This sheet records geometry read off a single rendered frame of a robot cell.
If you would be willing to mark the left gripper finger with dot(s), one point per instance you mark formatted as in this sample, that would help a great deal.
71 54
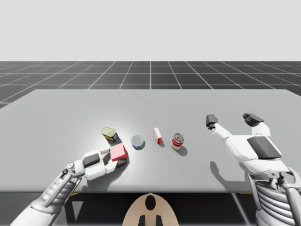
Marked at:
105 151
116 165

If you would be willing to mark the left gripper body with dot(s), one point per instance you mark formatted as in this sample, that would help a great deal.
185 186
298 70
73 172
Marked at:
95 166

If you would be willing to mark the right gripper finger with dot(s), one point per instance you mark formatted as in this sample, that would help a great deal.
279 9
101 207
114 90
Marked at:
217 129
257 126

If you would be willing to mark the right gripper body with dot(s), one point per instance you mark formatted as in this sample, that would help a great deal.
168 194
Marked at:
249 150

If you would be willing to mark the pink cube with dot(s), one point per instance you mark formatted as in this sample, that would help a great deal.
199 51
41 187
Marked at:
118 151

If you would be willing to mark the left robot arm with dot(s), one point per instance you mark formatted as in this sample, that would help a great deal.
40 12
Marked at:
54 193

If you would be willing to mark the green and blue rectangular can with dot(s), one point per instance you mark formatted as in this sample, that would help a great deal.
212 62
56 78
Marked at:
110 133

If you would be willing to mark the blue flat can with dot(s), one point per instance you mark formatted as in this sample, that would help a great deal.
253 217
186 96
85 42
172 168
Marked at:
137 141

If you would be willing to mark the red and white can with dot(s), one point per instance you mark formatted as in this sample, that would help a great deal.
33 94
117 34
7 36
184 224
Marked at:
177 141

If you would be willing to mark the red and white carton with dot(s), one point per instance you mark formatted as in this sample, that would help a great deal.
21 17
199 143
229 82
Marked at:
157 134

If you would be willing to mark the tan robot part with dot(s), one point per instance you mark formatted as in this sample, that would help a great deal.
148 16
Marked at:
150 212

